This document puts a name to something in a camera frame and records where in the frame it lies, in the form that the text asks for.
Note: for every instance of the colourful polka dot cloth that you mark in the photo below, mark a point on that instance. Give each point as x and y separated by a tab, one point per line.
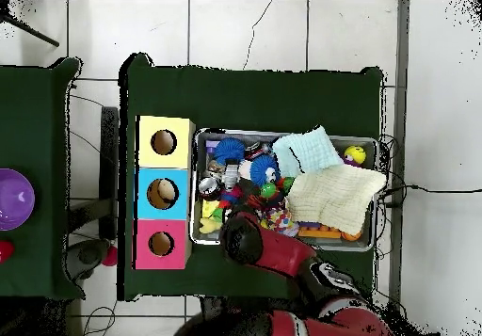
280	221

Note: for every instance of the mint green knitted cloth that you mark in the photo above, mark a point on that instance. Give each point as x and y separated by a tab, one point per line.
312	151

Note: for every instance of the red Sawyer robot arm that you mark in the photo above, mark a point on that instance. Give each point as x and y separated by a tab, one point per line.
282	253

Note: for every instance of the wooden box with three holes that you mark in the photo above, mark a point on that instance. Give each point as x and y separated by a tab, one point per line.
145	155

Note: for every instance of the blue spiky toy with eyes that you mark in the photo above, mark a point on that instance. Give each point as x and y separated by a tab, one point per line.
261	168

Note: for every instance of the blue spiky ball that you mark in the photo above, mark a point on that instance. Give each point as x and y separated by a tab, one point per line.
229	150

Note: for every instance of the silver crushed can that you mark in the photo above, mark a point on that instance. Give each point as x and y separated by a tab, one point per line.
209	186

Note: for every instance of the dark green table cloth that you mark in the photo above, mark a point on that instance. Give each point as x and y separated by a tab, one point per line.
256	99

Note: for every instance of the cream knitted cloth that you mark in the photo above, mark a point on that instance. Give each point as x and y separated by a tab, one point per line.
335	196

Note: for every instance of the orange toy brick plate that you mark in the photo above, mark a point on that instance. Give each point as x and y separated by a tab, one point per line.
320	233

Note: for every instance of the yellow smiley face ball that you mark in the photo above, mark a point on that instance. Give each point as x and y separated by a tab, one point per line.
355	155

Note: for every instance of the small red ball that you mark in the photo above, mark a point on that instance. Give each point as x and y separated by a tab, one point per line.
110	257

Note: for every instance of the side table with green cloth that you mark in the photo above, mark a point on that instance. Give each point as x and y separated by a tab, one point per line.
34	125

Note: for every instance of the purple bowl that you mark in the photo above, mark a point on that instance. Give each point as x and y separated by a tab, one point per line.
15	200

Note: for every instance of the red round object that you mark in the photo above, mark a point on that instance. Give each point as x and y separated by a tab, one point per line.
5	251

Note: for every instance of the black tripod leg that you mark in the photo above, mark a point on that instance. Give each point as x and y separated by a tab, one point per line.
34	33

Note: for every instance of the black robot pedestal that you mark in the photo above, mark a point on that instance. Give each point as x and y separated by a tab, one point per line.
214	306

